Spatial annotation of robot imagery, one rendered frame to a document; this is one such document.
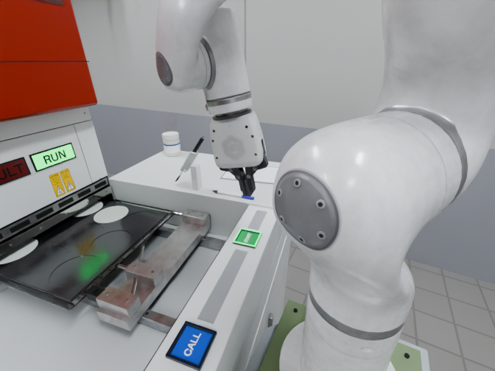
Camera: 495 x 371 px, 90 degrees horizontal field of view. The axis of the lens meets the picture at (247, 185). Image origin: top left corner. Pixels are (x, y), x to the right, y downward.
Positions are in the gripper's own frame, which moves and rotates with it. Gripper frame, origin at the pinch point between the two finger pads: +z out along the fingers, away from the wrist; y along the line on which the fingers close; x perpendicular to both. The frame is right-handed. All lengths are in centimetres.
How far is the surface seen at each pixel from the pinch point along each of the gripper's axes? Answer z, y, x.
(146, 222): 13.1, -37.2, 3.8
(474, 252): 112, 97, 121
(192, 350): 13.2, -1.9, -27.5
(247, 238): 13.5, -2.4, -0.9
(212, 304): 14.0, -3.0, -19.2
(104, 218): 10, -51, 1
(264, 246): 14.7, 1.7, -1.9
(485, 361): 130, 82, 58
